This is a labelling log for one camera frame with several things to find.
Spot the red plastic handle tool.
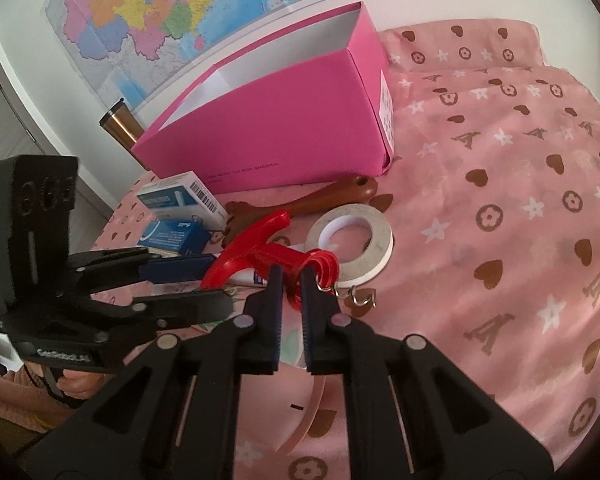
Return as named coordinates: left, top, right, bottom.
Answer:
left=200, top=209, right=340, bottom=311

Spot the brown wooden back scratcher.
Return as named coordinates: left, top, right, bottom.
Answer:
left=222, top=176, right=378, bottom=248

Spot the person's left hand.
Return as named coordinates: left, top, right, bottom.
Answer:
left=56, top=370, right=108, bottom=400

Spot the blue medicine box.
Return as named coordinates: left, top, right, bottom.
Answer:
left=137, top=220, right=211, bottom=256

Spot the white ointment tube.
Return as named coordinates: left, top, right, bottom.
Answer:
left=224, top=242, right=307, bottom=290

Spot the white teal medicine box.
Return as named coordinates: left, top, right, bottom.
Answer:
left=135, top=171, right=228, bottom=231

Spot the metal hook clip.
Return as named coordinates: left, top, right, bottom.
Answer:
left=317, top=284, right=377, bottom=309

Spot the bronze thermos tumbler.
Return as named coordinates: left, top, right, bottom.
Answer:
left=99, top=98, right=146, bottom=169

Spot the white tape roll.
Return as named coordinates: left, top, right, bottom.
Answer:
left=304, top=204, right=394, bottom=288

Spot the pink patterned table cloth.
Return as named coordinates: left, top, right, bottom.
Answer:
left=92, top=18, right=600, bottom=480

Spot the pink cardboard box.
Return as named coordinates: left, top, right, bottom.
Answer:
left=132, top=2, right=394, bottom=194

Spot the colourful wall map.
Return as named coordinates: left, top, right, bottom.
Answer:
left=45, top=0, right=301, bottom=108

